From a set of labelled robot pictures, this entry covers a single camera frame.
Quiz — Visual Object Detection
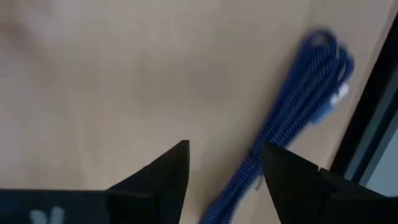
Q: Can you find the black table edge bar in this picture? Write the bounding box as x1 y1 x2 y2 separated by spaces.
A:
329 14 398 181

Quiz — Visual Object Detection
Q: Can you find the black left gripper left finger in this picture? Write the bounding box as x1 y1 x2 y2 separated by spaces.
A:
105 139 191 224

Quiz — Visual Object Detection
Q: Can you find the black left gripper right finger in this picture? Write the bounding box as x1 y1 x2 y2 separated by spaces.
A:
261 142 358 224

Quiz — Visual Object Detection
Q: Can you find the purple-blue braided cable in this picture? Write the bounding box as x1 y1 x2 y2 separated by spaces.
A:
198 27 355 224

